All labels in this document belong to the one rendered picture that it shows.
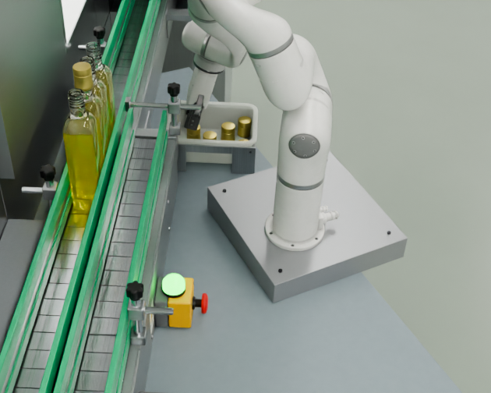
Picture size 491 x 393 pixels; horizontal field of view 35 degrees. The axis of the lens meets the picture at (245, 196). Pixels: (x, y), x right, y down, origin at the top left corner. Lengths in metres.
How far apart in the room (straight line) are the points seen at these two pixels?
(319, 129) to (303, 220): 0.23
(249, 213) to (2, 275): 0.53
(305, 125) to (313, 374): 0.46
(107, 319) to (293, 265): 0.41
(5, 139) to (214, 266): 0.50
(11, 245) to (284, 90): 0.60
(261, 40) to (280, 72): 0.07
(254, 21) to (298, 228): 0.47
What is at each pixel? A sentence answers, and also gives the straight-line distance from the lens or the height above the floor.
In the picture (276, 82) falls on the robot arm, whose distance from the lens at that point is 1.38.
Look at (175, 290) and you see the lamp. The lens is 1.48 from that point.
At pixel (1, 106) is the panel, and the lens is 1.46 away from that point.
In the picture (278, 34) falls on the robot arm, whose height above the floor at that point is 1.29.
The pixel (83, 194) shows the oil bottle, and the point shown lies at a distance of 1.58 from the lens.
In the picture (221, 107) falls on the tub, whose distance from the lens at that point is 1.97.
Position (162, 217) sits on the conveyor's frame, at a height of 0.88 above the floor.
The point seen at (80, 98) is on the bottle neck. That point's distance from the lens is 1.47.
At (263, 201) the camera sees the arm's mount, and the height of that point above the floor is 0.81.
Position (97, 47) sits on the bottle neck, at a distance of 1.61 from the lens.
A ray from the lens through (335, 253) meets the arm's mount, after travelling 1.62.
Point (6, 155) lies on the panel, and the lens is 1.52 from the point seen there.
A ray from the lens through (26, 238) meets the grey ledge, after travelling 1.57.
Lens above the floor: 1.92
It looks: 40 degrees down
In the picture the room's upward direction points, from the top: 2 degrees clockwise
